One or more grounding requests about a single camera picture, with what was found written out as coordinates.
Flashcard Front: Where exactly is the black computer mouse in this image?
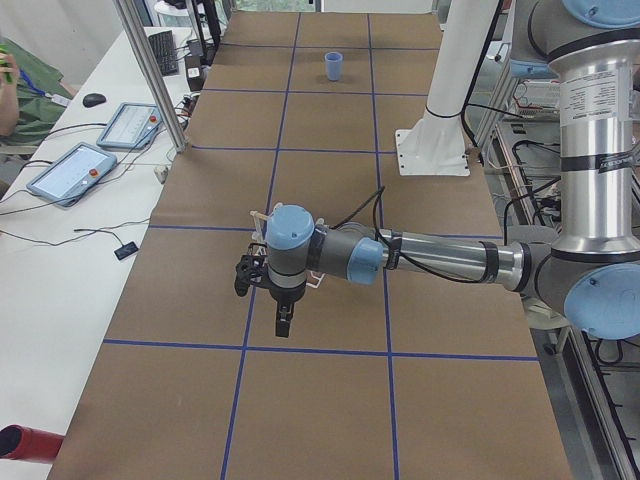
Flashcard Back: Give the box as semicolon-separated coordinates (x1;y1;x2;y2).
82;93;107;108

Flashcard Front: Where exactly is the person in green shirt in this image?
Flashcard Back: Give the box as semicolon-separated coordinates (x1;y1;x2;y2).
1;37;77;157

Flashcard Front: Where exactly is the teach pendant tablet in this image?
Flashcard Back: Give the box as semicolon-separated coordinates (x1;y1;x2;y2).
96;103;163;150
27;142;117;207

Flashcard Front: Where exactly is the lower teach pendant tablet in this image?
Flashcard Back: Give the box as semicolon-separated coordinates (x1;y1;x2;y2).
27;142;117;207

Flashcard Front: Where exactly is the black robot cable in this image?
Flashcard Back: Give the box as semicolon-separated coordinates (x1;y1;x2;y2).
333;185;501;284

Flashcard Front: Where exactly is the red cylinder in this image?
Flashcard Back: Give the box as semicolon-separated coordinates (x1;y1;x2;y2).
1;425;65;464

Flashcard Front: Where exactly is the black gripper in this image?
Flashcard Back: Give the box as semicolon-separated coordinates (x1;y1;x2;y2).
267;269;307;336

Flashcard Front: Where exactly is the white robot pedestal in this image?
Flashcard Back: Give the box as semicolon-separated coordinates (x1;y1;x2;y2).
395;0;501;176

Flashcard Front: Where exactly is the small black sensor puck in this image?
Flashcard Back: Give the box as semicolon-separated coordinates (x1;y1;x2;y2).
114;242;139;261

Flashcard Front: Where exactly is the black keyboard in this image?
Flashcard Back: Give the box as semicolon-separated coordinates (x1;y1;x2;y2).
148;30;179;76

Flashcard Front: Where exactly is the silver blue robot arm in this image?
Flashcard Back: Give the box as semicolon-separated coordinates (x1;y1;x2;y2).
258;1;639;339

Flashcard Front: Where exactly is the upper teach pendant tablet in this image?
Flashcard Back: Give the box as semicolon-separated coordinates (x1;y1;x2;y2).
96;103;163;150

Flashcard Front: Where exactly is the aluminium frame post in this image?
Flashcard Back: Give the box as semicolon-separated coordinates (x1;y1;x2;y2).
113;0;187;153

